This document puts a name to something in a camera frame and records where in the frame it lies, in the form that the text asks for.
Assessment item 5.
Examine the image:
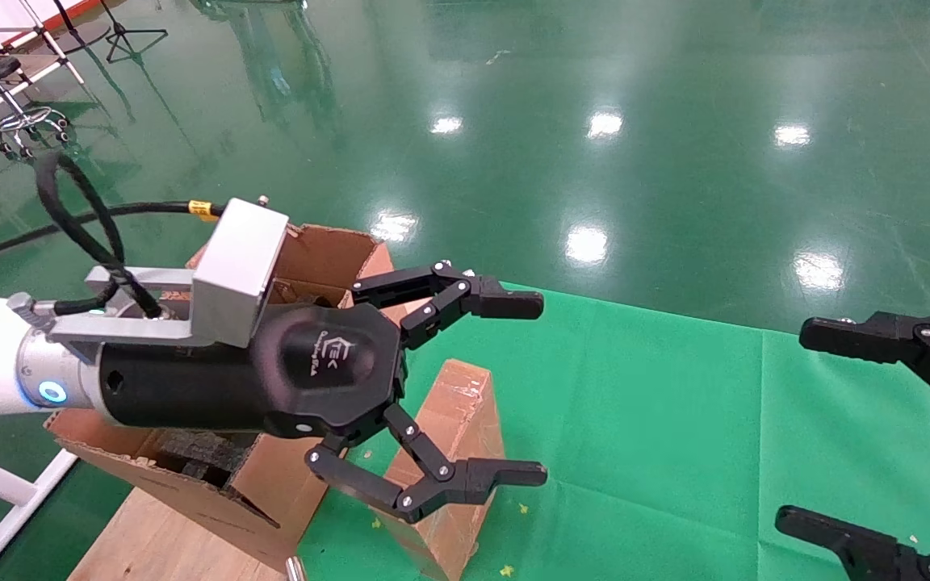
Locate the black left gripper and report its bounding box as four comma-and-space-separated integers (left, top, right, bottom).
98, 260, 548, 524

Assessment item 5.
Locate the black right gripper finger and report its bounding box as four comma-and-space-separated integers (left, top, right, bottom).
800, 308, 930, 424
776, 505, 930, 581

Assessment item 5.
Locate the small brown cardboard box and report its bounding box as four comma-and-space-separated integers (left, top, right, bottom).
372, 359, 506, 581

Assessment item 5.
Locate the large open cardboard carton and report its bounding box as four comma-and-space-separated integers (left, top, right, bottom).
44, 223, 396, 574

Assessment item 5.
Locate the green table cloth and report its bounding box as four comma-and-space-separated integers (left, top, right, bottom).
295, 278, 930, 581

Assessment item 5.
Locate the black foam padding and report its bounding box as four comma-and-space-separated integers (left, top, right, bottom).
138, 428, 260, 489

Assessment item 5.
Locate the black tripod stand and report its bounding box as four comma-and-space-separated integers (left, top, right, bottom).
98, 0, 169, 64

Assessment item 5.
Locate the black round-base stand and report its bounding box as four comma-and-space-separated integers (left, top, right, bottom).
49, 0, 111, 56

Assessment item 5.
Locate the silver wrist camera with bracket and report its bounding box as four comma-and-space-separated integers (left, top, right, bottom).
49, 195, 290, 364

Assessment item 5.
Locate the black cable with yellow tag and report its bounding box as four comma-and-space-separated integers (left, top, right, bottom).
0, 150, 228, 320

